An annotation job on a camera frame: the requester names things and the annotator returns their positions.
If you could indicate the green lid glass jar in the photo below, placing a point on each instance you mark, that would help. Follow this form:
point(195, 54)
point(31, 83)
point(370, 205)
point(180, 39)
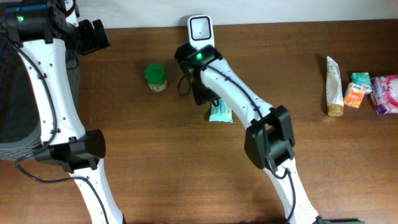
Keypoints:
point(156, 77)

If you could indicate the white gold cap tube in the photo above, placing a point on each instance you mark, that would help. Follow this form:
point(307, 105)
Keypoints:
point(334, 93)

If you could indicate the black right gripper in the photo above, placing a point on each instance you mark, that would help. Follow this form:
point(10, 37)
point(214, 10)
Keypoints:
point(199, 98)

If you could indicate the grey plastic mesh basket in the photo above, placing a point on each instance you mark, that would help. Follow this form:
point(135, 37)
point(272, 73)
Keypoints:
point(15, 109)

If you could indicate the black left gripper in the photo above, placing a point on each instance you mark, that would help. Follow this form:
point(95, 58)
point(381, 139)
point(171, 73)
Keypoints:
point(93, 42)

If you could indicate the orange tissue pack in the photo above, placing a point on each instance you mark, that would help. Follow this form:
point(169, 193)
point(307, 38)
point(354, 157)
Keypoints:
point(354, 95)

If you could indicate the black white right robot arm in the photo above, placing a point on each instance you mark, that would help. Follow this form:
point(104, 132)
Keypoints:
point(269, 140)

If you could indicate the white barcode scanner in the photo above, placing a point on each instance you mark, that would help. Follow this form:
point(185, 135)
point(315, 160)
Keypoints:
point(200, 31)

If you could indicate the teal wet wipes pack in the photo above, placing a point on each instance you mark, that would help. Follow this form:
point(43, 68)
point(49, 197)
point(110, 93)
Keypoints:
point(221, 113)

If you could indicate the teal white tissue pack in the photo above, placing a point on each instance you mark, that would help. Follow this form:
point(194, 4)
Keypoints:
point(363, 79)

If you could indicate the purple red snack bag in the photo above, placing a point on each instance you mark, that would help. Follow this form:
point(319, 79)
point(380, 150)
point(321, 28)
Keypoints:
point(384, 94)

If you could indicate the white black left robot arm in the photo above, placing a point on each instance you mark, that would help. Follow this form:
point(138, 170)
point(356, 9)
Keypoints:
point(45, 33)

